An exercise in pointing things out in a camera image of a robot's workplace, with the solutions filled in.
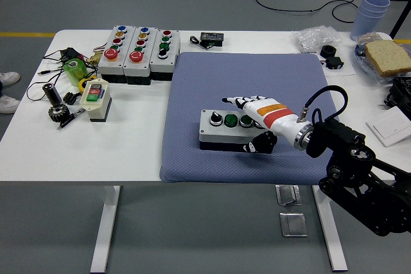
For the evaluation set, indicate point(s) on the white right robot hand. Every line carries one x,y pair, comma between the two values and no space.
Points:
276,116

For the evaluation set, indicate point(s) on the grey four-button control box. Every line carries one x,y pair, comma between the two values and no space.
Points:
162,63
218,133

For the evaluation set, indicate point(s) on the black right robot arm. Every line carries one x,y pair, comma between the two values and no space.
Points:
346,158

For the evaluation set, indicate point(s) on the grey five-button control box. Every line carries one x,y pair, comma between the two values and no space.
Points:
138,66
106,65

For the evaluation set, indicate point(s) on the blue-grey padded mat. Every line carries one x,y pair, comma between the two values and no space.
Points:
224,78

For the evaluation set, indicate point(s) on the small black servo motor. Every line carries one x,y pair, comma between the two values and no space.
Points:
334,63

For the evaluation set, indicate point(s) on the metal floor outlet box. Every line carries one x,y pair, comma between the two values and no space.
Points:
293,225
287,195

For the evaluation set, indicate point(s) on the black plastic nut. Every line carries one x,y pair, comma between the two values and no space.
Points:
324,51

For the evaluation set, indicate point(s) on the white paper sheet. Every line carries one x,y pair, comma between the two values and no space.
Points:
348,70

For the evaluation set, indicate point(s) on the clear plastic bag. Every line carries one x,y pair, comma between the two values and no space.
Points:
313,38

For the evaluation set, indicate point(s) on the small black digital meter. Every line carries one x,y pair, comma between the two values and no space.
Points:
212,37

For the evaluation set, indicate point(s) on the blue plate in clear wrap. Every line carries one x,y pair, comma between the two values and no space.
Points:
361,59

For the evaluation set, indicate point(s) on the slice of bread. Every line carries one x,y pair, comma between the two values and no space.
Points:
388,56

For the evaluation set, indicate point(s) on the black mechanical device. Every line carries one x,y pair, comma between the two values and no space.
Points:
401,89

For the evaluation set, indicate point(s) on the stack of blue cups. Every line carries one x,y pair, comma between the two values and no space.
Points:
366,20

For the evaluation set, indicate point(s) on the white table leg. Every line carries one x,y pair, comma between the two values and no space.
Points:
330,238
106,222

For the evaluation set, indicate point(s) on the brass fitting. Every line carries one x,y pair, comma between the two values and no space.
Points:
93,59

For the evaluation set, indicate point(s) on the yellow tape roll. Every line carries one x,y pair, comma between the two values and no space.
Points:
82,84

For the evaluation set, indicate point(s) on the green tape roll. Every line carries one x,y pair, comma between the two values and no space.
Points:
75,73

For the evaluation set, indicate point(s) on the black metal pen tool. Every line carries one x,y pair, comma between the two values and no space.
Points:
69,121

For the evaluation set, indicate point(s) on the small black heat sink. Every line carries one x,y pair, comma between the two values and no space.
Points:
69,98

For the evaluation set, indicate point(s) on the black power adapter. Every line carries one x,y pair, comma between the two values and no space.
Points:
71,53

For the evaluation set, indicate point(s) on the black metal gear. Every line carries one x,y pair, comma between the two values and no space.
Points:
59,113

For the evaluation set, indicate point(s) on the black metal cylinder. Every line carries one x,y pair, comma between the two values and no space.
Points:
52,94

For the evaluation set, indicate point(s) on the person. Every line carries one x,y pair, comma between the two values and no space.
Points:
8,78

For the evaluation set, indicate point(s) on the white wall switch panel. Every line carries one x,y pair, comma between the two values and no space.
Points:
391,128

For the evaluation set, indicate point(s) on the white start-stop switch box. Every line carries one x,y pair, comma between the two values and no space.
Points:
96,110

